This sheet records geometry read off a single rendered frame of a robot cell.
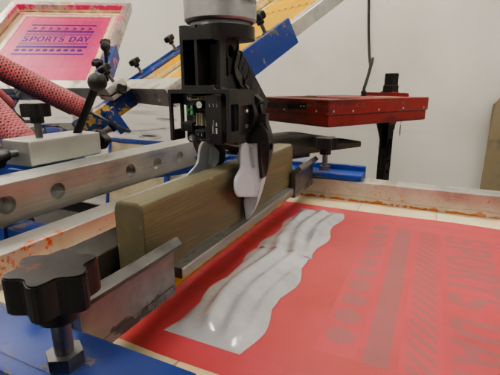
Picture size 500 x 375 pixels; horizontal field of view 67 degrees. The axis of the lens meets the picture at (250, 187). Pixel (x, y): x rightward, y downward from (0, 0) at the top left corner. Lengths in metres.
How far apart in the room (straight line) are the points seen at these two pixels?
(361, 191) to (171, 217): 0.41
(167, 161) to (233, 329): 0.45
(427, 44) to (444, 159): 0.64
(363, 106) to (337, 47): 1.09
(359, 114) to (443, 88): 1.05
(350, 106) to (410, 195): 0.74
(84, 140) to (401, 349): 0.52
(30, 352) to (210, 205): 0.21
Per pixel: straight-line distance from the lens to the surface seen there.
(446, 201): 0.67
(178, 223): 0.35
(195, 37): 0.39
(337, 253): 0.48
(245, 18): 0.41
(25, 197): 0.53
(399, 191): 0.67
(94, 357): 0.25
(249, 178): 0.43
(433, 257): 0.50
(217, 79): 0.39
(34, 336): 0.28
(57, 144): 0.62
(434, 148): 2.42
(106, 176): 0.61
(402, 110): 1.60
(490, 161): 2.40
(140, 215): 0.31
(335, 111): 1.31
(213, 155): 0.46
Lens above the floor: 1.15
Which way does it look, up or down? 15 degrees down
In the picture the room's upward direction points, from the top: straight up
